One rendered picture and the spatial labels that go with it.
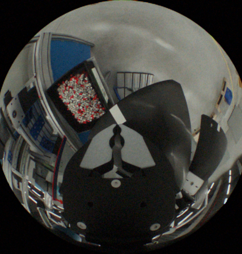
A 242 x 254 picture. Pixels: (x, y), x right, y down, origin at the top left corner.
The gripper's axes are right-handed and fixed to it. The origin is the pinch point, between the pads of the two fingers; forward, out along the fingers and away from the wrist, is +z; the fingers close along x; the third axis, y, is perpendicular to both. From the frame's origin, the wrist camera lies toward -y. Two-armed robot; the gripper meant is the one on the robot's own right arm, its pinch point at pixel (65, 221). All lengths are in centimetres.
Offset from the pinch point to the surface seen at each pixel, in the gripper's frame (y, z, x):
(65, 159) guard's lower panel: 38, 73, 45
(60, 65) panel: -15, 80, -58
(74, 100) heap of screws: -29, 63, -43
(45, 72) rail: -17, 66, -57
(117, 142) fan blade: -43, 49, -41
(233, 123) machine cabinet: -774, 85, 2
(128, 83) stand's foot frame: -55, 140, -23
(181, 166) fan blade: -53, 42, -42
